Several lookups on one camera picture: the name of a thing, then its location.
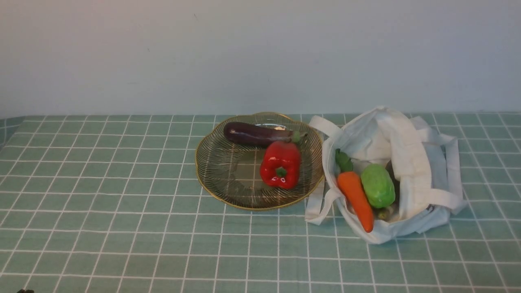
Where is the brown root vegetable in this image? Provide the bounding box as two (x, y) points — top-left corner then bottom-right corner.
(377, 161), (400, 221)

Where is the gold wire basket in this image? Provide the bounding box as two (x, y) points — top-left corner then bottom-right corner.
(195, 112), (324, 211)

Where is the orange carrot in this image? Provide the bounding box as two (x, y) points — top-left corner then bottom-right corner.
(335, 149), (374, 232)

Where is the green bitter gourd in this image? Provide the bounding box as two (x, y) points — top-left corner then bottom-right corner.
(360, 164), (396, 208)

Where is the white cloth bag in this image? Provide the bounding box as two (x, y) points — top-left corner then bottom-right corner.
(305, 107), (467, 244)

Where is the purple eggplant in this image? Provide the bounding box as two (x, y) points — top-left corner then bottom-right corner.
(223, 122), (308, 148)

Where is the green checkered tablecloth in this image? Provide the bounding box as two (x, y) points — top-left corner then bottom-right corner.
(0, 113), (521, 293)

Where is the red bell pepper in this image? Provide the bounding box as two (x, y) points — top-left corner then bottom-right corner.
(259, 141), (301, 189)

